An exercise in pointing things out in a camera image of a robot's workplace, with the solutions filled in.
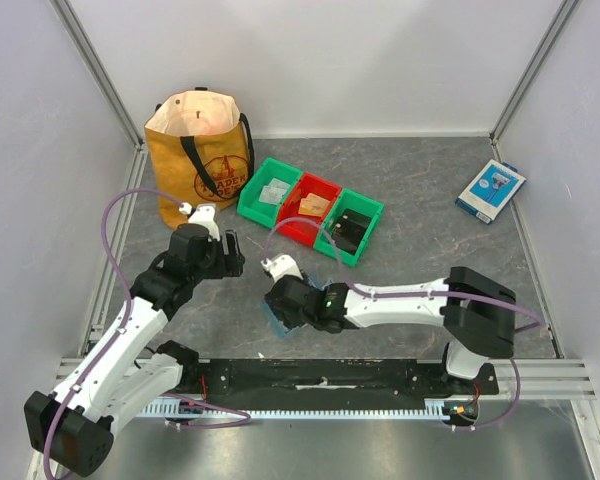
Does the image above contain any blue leather card holder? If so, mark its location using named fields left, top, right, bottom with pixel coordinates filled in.
left=262, top=274, right=334, bottom=340

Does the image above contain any silver credit card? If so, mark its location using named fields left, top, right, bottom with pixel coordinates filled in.
left=259, top=185, right=286, bottom=205

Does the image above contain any black VIP credit card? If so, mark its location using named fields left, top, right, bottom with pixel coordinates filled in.
left=331, top=209, right=372, bottom=255

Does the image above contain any gold credit card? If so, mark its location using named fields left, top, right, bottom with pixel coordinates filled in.
left=298, top=198, right=325, bottom=217

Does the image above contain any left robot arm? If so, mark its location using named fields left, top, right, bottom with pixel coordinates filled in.
left=24, top=224, right=245, bottom=477

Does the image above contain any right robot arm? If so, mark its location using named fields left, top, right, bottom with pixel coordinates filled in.
left=264, top=266, right=516, bottom=394

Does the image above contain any silver card in bin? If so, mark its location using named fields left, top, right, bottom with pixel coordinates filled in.
left=267, top=178, right=291, bottom=201

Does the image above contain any gold card in bin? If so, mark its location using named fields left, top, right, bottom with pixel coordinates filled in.
left=306, top=194, right=330, bottom=212

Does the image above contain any left green plastic bin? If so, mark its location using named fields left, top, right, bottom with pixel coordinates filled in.
left=237, top=157, right=302, bottom=228

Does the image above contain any green plastic bin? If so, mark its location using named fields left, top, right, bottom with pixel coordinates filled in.
left=237, top=157, right=302, bottom=228
left=323, top=189, right=384, bottom=267

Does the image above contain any red plastic bin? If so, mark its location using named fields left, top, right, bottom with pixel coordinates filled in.
left=277, top=173, right=342, bottom=248

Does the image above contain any right green plastic bin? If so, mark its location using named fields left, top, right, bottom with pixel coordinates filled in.
left=323, top=189, right=384, bottom=267

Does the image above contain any brown Trader Joe's paper bag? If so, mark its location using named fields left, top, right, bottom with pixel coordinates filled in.
left=144, top=87, right=255, bottom=209

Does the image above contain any blue razor box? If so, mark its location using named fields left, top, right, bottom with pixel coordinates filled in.
left=455, top=159, right=526, bottom=225

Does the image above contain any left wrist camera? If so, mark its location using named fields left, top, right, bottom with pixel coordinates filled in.
left=178, top=202, right=220, bottom=241

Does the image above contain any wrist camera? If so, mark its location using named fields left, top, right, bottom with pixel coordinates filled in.
left=178, top=202, right=220, bottom=241
left=260, top=254, right=303, bottom=282

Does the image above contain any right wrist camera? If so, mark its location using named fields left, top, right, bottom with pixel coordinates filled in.
left=260, top=254, right=303, bottom=282

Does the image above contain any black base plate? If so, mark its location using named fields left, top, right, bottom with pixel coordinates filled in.
left=175, top=359, right=499, bottom=410

